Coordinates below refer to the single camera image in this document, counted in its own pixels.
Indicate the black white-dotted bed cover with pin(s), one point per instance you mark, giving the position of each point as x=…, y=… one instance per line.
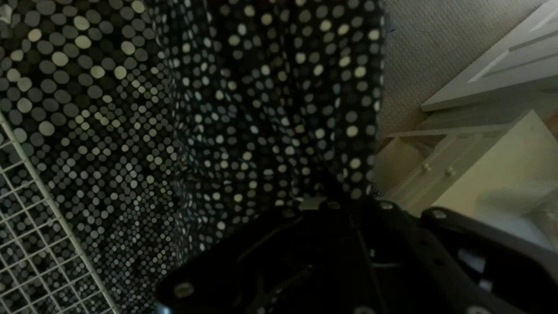
x=196, y=109

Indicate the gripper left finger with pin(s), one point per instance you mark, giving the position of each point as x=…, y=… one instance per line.
x=261, y=266

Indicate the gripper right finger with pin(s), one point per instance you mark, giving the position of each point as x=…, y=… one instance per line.
x=436, y=261

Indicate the white nightstand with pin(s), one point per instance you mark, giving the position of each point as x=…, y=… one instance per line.
x=492, y=165

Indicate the white door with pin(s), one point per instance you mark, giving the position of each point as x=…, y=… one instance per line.
x=501, y=65

